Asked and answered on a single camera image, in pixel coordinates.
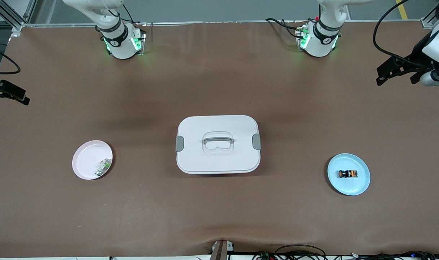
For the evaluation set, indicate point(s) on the brown table cover mat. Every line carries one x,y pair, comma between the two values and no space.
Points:
219,209

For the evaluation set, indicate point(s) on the silver table edge rail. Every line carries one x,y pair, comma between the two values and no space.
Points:
223,22

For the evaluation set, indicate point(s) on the aluminium frame profile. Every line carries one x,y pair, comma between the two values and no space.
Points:
426,23
17,26

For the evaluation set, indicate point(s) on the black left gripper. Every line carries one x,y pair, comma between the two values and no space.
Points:
416,58

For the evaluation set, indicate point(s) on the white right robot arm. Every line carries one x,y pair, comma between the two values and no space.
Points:
121,47

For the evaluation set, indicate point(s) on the white lidded storage box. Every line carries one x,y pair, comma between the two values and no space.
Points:
219,162

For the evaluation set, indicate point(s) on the light blue round plate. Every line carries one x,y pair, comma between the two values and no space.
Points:
349,186

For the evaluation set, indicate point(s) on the grey box latch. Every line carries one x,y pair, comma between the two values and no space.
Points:
256,141
179,143

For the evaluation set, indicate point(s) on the green and white switch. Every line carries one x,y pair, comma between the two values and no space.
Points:
103,166

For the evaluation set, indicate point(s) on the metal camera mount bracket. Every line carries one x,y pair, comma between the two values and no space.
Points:
221,251

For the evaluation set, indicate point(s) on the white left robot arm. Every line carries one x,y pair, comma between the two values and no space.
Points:
318,45

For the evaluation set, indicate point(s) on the pink round plate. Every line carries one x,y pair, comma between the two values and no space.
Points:
85,159

